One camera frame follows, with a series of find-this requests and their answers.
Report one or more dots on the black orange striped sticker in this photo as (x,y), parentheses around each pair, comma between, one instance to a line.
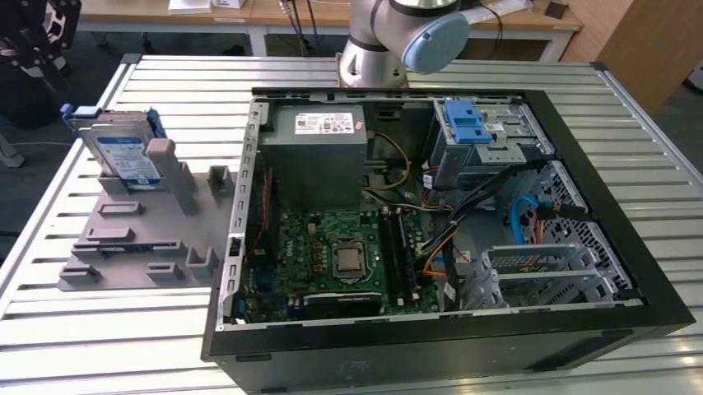
(521,263)

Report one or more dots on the black PC case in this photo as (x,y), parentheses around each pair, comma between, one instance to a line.
(384,354)

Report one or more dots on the silver CPU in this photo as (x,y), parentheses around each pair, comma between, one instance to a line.
(348,261)

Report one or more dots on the wooden desk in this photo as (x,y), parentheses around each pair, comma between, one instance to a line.
(164,18)

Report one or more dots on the blue drive bay latch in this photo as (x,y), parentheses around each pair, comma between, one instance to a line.
(464,123)

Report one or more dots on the hard disk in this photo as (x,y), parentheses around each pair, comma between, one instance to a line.
(123,160)

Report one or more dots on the black office chair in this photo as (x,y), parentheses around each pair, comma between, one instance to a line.
(32,109)

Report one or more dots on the white labelled box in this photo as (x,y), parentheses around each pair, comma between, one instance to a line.
(228,3)

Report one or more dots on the wooden cabinet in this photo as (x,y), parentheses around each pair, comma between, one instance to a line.
(648,49)

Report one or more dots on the gray metal desk foot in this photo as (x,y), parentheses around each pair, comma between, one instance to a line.
(11,156)

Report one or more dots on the metal disk bay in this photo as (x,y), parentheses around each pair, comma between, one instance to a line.
(543,275)

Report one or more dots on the white cardboard box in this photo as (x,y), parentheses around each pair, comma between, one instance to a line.
(189,6)

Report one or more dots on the RAM stick in rack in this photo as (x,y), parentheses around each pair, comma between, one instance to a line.
(132,247)

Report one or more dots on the metal optical drive cage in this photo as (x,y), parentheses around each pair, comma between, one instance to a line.
(493,156)

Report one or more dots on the CPU socket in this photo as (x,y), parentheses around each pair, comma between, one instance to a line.
(349,242)

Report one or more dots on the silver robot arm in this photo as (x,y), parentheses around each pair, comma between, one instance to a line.
(373,41)

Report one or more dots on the green motherboard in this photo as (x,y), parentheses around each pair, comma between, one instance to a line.
(307,230)

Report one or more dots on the black RAM stick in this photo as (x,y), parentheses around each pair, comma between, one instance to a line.
(408,255)

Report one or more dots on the small brown square object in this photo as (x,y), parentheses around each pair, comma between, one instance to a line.
(557,9)

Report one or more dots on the black graphics card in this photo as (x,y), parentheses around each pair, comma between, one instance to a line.
(340,304)

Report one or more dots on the gray parts rack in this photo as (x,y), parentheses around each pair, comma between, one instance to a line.
(137,255)

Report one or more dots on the gray power supply unit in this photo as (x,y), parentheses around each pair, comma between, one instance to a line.
(312,164)

